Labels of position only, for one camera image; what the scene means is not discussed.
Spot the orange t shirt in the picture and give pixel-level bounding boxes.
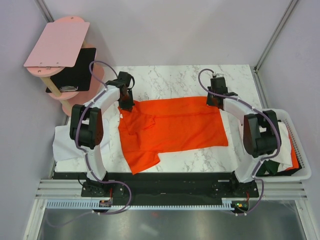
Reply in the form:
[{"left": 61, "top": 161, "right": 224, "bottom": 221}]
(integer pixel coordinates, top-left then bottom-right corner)
[{"left": 118, "top": 96, "right": 229, "bottom": 175}]

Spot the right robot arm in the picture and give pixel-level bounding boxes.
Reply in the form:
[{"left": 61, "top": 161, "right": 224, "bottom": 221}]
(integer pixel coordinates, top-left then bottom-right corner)
[{"left": 206, "top": 76, "right": 282, "bottom": 197}]

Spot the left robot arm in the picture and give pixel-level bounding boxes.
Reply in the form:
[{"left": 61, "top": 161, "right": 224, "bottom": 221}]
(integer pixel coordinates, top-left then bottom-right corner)
[{"left": 69, "top": 71, "right": 135, "bottom": 197}]

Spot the black clipboard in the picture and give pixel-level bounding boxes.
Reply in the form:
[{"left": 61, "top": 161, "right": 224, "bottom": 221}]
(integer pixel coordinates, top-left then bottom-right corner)
[{"left": 50, "top": 47, "right": 97, "bottom": 93}]

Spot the pink wooden shelf stand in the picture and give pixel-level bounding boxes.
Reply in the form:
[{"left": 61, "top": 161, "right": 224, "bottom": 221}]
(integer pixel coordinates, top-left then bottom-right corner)
[{"left": 25, "top": 16, "right": 104, "bottom": 116}]

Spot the pink clipboard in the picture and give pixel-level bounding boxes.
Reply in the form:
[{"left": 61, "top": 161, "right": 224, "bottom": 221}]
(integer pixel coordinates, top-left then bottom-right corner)
[{"left": 23, "top": 22, "right": 90, "bottom": 68}]

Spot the white cloth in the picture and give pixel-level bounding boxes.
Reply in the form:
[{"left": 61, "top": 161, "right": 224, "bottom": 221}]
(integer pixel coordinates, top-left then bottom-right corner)
[{"left": 52, "top": 118, "right": 120, "bottom": 162}]

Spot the dark green t shirt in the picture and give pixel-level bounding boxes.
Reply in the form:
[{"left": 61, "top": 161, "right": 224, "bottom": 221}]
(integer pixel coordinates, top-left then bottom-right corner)
[{"left": 256, "top": 160, "right": 283, "bottom": 177}]

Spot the white t shirt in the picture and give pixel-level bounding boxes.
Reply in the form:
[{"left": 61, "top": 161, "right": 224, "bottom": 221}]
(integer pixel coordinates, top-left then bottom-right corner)
[{"left": 271, "top": 122, "right": 293, "bottom": 172}]

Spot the white laundry basket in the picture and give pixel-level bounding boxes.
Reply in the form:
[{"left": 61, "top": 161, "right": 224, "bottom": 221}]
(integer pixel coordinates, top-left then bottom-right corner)
[{"left": 257, "top": 108, "right": 312, "bottom": 183}]

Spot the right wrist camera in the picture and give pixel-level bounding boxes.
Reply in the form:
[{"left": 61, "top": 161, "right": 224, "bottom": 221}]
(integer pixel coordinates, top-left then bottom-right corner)
[{"left": 212, "top": 72, "right": 224, "bottom": 78}]

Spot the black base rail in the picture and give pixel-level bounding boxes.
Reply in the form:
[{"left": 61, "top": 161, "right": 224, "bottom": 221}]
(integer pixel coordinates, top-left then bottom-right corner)
[{"left": 53, "top": 172, "right": 259, "bottom": 205}]

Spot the white cable duct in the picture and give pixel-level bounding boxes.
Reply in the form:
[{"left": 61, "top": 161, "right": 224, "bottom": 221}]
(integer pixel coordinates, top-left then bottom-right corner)
[{"left": 46, "top": 199, "right": 234, "bottom": 211}]

